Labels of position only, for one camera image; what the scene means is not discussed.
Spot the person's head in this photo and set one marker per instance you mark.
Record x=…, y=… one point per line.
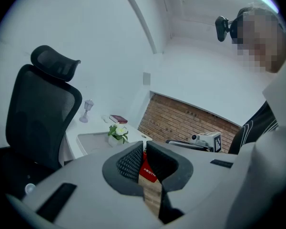
x=264, y=39

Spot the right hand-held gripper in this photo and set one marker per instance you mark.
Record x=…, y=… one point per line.
x=206, y=139

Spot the black mesh office chair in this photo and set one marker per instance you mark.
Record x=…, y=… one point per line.
x=38, y=108

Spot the black head camera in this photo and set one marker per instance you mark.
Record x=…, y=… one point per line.
x=221, y=28

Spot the person's black printed shirt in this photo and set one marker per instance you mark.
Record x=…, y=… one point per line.
x=252, y=130

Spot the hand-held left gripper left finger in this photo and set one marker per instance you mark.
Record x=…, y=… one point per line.
x=109, y=173

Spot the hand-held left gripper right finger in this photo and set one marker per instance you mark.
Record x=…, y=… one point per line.
x=183, y=173

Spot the white desk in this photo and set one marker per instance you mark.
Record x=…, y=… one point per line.
x=90, y=128

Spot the dark red book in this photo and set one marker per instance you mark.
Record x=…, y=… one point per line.
x=118, y=119

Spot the red fire equipment box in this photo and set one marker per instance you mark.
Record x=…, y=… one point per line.
x=146, y=173

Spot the white artificial flower bunch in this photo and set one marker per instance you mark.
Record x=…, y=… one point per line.
x=115, y=141

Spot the white round vented disc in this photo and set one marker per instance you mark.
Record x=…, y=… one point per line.
x=30, y=189

